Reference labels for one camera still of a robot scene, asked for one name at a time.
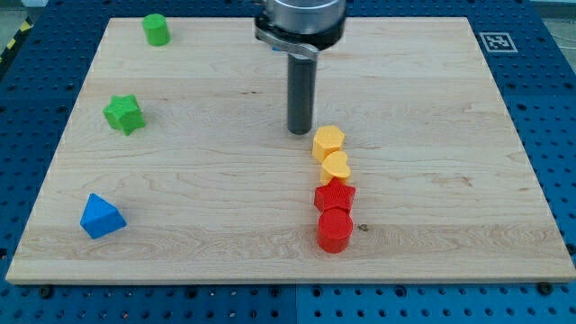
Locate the red cylinder block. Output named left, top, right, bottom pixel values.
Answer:
left=317, top=208, right=354, bottom=254

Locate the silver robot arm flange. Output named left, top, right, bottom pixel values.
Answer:
left=254, top=0, right=347, bottom=61

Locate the yellow hexagon block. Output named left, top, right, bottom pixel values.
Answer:
left=312, top=125, right=346, bottom=162

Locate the green star block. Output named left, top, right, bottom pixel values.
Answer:
left=103, top=94, right=146, bottom=136

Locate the blue triangle block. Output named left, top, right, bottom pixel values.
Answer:
left=80, top=193, right=127, bottom=239

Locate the red star block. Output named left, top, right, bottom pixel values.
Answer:
left=314, top=177, right=356, bottom=212

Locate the white fiducial marker tag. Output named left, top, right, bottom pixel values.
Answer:
left=479, top=31, right=518, bottom=53

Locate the green cylinder block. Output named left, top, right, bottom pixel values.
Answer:
left=142, top=13, right=171, bottom=47

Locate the yellow heart block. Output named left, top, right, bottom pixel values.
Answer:
left=319, top=150, right=351, bottom=185

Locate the light wooden board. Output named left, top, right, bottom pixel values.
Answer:
left=6, top=17, right=575, bottom=285

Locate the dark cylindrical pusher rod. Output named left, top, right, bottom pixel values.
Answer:
left=287, top=54, right=317, bottom=135

